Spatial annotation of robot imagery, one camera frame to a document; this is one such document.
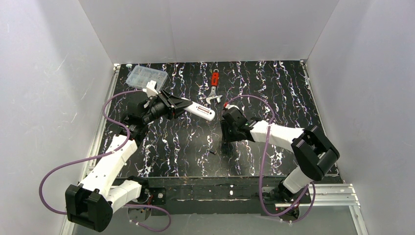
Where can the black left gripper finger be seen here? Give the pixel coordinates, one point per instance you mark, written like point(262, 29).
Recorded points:
point(175, 113)
point(174, 102)

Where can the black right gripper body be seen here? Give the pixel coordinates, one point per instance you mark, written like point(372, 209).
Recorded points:
point(227, 130)

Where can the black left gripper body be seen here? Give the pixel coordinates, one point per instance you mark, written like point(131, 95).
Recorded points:
point(167, 104)

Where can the white air conditioner remote control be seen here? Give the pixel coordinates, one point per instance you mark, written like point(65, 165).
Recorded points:
point(200, 111)

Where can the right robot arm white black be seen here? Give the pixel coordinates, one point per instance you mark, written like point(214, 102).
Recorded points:
point(314, 152)

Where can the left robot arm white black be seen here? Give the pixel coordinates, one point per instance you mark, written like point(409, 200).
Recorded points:
point(93, 201)

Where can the clear plastic screw box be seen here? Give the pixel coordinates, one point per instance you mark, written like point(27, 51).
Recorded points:
point(140, 76)

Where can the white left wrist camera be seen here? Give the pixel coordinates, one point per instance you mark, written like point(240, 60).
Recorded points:
point(151, 88)

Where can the red handled adjustable wrench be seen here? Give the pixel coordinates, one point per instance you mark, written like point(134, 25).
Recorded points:
point(213, 97)

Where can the black front mounting rail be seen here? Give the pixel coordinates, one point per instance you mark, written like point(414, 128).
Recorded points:
point(206, 195)

